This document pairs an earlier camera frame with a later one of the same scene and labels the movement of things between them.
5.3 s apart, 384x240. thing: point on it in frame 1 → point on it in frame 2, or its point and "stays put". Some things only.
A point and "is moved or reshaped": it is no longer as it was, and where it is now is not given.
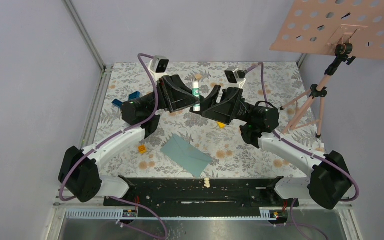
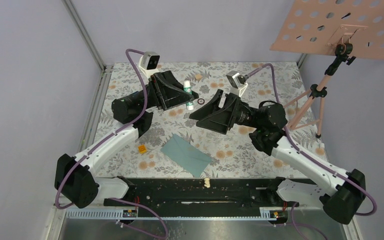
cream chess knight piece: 207,182 stays put
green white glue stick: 196,92 is moved or reshaped
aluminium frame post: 106,70 stays put
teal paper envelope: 186,155 stays put
